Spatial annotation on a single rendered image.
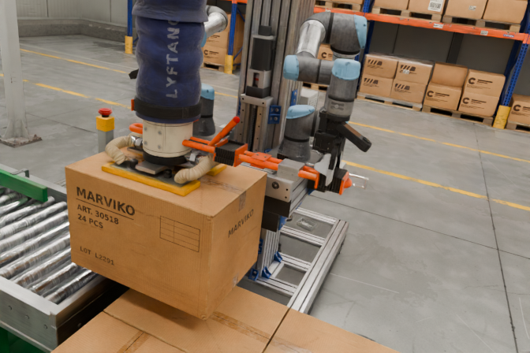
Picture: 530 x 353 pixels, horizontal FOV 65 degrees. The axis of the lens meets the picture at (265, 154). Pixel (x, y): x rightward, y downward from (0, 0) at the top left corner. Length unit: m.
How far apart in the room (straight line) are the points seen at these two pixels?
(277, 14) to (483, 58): 7.92
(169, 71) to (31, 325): 1.05
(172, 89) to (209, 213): 0.40
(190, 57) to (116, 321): 0.98
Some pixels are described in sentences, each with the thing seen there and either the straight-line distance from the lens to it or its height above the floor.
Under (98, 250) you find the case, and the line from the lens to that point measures 1.66.
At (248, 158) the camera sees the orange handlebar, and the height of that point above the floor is 1.21.
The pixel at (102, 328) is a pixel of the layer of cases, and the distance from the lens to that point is 1.70.
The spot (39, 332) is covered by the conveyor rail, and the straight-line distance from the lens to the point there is 1.82.
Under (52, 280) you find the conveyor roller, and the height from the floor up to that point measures 0.54.
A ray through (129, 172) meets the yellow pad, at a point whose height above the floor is 1.09.
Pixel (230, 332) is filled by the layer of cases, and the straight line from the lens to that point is 1.66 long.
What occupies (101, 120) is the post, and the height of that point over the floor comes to 0.98.
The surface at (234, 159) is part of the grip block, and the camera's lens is 1.35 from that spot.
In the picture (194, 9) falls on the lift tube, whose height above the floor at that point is 1.63.
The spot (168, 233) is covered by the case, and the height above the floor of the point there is 0.95.
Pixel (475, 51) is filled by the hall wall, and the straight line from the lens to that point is 9.64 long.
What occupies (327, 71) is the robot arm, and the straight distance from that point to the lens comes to 1.28.
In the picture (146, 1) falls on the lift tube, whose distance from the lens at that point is 1.35.
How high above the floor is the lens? 1.70
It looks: 21 degrees down
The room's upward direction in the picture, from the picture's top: 7 degrees clockwise
